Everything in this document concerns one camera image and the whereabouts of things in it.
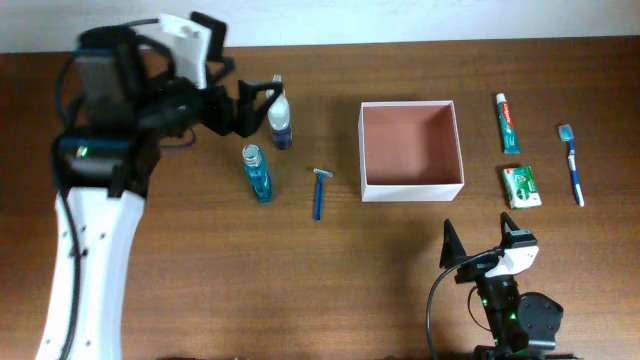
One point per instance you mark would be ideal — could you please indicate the teal mouthwash bottle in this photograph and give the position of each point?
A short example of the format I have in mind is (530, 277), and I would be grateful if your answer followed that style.
(256, 169)

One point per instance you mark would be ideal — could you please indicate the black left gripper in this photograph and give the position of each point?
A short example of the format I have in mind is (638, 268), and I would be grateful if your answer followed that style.
(222, 112)

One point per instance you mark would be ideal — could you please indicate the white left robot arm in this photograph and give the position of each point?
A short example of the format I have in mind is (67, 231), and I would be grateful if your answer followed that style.
(139, 94)

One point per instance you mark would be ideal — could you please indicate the blue disposable razor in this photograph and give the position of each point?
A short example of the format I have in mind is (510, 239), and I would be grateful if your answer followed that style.
(321, 174)

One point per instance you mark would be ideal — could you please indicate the white cardboard box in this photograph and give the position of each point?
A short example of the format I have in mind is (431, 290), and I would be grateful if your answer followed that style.
(409, 151)

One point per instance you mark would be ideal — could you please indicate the blue white toothbrush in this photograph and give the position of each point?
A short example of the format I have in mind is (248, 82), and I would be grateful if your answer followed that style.
(567, 136)

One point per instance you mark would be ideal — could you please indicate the clear spray bottle blue liquid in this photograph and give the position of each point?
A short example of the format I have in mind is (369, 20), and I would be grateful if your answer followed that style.
(280, 122)

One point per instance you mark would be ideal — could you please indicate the green white toothpaste tube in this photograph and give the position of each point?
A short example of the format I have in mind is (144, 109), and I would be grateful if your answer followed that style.
(509, 137)

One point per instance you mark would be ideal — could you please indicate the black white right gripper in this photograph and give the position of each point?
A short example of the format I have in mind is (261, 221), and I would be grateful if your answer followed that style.
(482, 270)

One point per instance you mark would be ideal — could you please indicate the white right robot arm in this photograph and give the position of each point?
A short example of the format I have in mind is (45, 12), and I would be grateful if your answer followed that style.
(522, 325)

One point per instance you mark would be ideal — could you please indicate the green soap bar packet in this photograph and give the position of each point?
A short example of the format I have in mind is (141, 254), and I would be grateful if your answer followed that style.
(521, 188)

